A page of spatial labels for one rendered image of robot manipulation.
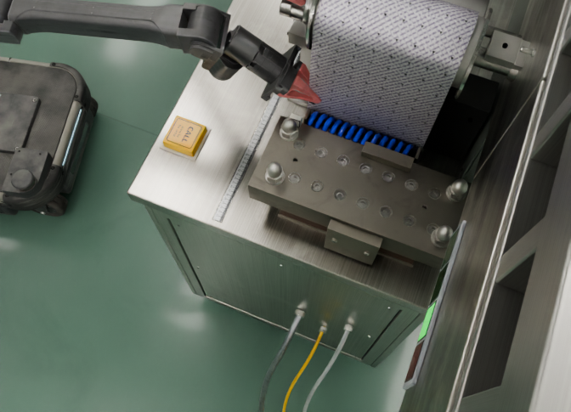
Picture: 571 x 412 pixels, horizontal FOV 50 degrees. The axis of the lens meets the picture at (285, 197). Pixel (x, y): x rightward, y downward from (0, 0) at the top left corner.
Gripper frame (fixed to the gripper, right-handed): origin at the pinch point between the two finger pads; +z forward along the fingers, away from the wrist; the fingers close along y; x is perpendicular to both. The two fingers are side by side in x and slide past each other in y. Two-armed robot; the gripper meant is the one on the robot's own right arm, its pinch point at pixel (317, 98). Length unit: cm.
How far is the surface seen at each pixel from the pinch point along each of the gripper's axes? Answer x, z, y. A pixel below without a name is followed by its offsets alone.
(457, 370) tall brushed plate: 47, 9, 46
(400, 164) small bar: 7.5, 17.5, 6.2
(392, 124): 7.6, 12.8, 0.3
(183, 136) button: -24.8, -14.8, 10.6
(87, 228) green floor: -130, -13, 17
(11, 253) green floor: -140, -31, 35
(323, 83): 5.5, -2.0, 0.3
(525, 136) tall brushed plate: 47, 9, 18
